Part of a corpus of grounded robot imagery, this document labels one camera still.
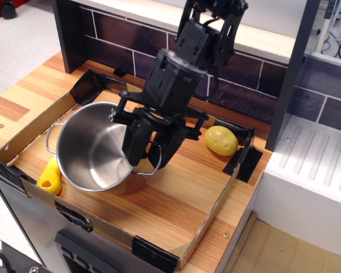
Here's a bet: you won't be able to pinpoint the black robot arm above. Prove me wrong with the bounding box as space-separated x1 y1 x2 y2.
110 1 248 169

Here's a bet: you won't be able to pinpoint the yellow plastic toy potato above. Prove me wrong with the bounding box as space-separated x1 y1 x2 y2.
205 126 239 156

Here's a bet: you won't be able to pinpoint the cables in background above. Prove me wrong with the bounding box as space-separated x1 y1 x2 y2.
318 0 341 62

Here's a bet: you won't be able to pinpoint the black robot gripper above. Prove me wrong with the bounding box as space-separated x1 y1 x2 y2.
109 49 207 169

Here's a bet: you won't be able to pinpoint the dark grey vertical post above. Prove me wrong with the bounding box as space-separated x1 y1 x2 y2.
265 0 320 151

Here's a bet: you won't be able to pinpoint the cardboard fence with black tape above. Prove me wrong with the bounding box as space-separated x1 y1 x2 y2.
0 64 270 272

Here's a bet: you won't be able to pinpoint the yellow handled white toy knife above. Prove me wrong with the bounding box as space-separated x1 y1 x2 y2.
36 157 61 195

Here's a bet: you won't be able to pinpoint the white ribbed drainboard sink unit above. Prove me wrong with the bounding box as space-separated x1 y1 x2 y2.
255 114 341 237

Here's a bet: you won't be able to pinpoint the dark grey left side panel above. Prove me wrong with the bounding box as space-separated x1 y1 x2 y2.
52 0 87 73

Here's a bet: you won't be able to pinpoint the stainless steel metal pot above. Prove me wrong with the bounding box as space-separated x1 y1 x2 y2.
53 102 162 195

